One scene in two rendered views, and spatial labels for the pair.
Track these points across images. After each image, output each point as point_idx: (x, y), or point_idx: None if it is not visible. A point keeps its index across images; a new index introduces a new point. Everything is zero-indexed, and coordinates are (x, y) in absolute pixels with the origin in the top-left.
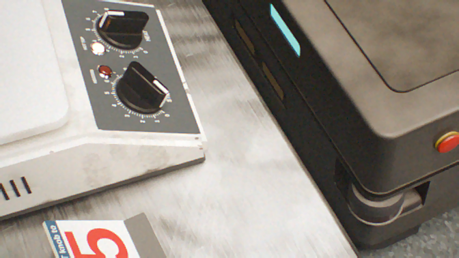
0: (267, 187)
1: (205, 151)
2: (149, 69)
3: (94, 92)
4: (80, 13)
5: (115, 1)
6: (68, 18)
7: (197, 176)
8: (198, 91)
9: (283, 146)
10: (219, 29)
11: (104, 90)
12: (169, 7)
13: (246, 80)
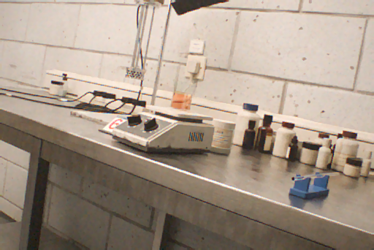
0: (91, 136)
1: (112, 140)
2: (136, 127)
3: (145, 116)
4: (163, 123)
5: (158, 131)
6: (165, 120)
7: (112, 139)
8: (123, 145)
9: (90, 138)
10: (125, 152)
11: (144, 118)
12: (147, 155)
13: (108, 145)
